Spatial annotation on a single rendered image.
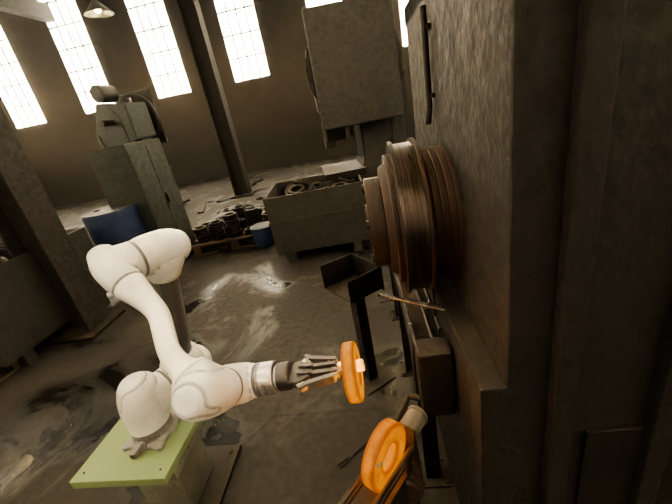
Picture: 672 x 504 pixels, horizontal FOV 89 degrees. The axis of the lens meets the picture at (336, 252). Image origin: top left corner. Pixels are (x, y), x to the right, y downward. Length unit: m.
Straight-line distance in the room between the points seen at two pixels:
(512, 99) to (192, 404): 0.81
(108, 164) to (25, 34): 10.39
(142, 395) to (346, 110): 2.93
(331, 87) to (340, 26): 0.50
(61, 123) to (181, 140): 3.79
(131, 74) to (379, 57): 10.04
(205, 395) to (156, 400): 0.80
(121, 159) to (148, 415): 3.20
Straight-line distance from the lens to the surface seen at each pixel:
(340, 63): 3.64
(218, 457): 2.04
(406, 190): 0.90
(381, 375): 2.13
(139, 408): 1.61
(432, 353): 1.04
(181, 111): 12.24
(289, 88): 11.21
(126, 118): 8.63
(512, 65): 0.61
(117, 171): 4.45
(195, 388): 0.84
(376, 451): 0.87
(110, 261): 1.26
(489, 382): 0.86
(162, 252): 1.30
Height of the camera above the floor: 1.47
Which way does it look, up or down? 23 degrees down
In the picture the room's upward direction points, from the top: 11 degrees counter-clockwise
